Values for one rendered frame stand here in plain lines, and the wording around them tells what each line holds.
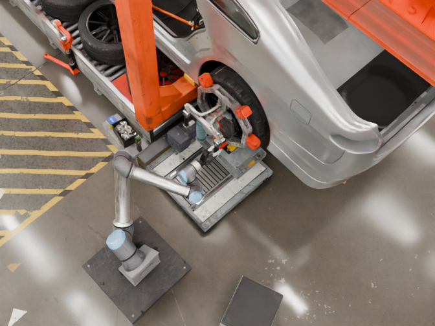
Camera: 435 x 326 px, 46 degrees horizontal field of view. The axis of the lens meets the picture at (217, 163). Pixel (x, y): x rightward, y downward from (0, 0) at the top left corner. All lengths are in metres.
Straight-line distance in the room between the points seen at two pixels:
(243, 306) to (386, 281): 1.31
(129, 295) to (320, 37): 2.51
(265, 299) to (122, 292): 1.08
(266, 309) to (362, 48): 2.23
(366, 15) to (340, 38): 2.67
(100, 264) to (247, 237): 1.26
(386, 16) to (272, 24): 1.58
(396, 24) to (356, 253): 3.10
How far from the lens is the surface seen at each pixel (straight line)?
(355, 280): 4.52
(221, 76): 3.80
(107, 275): 4.06
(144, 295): 3.99
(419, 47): 1.70
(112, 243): 3.77
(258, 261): 4.39
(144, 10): 3.22
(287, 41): 3.21
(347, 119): 3.13
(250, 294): 3.96
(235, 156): 4.49
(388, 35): 1.69
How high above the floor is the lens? 4.18
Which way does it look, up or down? 63 degrees down
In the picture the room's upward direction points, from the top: 6 degrees clockwise
